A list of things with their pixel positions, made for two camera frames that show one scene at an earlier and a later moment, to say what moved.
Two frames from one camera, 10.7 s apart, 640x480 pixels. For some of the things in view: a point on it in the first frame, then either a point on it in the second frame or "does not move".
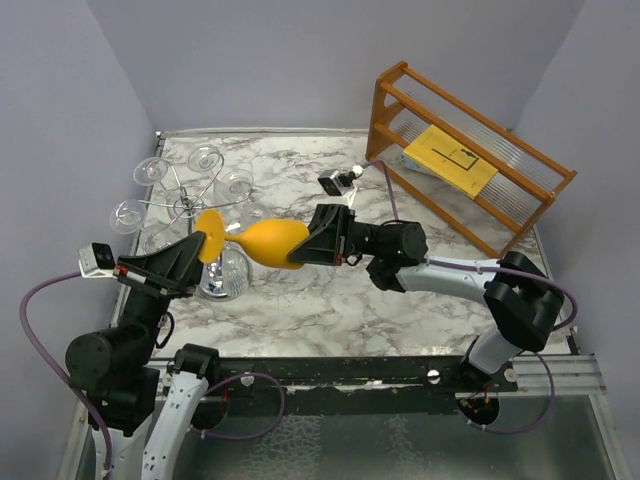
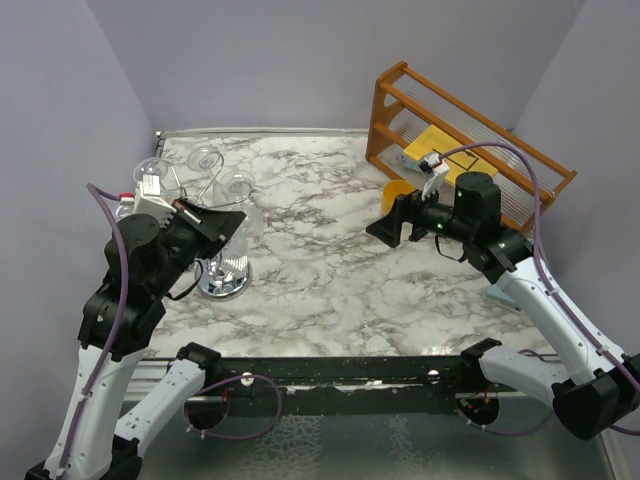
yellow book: x=450 y=162 does not move
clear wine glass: x=204 y=158 does not move
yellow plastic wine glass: x=267 y=240 to x=393 y=188
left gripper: x=174 y=270 to x=217 y=226
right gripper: x=325 y=242 to x=406 y=208
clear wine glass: x=150 y=171 does not move
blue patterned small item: x=406 y=160 does not move
